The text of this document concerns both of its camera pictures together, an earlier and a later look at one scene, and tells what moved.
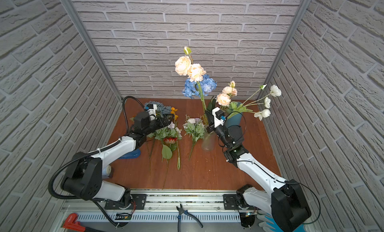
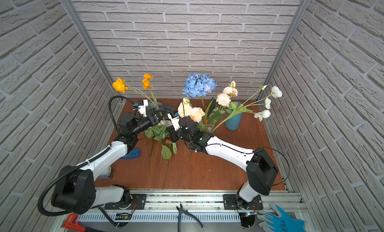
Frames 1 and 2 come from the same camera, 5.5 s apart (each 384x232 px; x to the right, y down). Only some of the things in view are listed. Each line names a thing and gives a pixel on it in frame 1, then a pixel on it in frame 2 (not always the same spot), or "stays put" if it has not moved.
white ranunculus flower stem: [236, 108] stays put
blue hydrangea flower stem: [199, 88] stays put
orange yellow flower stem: [174, 110] → [119, 85]
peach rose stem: [184, 66] → [196, 114]
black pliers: [180, 211] stays put
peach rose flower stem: [224, 99] stays put
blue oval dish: [134, 154] stays put
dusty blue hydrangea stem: [165, 110] stays put
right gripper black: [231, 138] → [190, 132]
